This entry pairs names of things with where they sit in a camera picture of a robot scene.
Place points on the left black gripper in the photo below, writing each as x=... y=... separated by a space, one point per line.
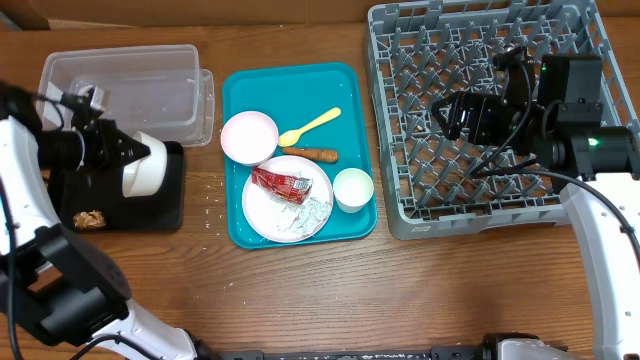
x=109 y=139

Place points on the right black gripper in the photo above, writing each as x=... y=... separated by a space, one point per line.
x=480 y=113

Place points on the white bowl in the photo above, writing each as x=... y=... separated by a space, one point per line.
x=145 y=176

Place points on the white paper cup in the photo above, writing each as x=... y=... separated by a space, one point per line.
x=353 y=188

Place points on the orange carrot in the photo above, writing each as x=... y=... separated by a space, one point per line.
x=313 y=154

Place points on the red snack wrapper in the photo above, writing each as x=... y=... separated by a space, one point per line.
x=288 y=188

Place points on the white tissue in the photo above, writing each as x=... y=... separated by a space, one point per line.
x=303 y=219

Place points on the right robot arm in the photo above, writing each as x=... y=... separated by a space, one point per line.
x=554 y=112

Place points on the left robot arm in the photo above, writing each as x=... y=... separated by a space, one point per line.
x=54 y=284

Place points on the black waste tray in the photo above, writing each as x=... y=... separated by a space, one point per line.
x=72 y=193

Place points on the grey dishwasher rack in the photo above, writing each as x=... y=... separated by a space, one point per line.
x=420 y=52

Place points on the clear plastic bin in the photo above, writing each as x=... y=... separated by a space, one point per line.
x=159 y=90

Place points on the brown food scrap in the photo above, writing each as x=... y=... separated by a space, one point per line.
x=89 y=220

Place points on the pink bowl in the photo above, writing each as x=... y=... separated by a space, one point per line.
x=249 y=138

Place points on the white round plate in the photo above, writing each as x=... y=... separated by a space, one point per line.
x=257 y=203

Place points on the teal plastic tray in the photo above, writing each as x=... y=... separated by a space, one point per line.
x=293 y=96

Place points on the yellow plastic spoon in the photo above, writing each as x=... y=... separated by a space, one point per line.
x=291 y=137

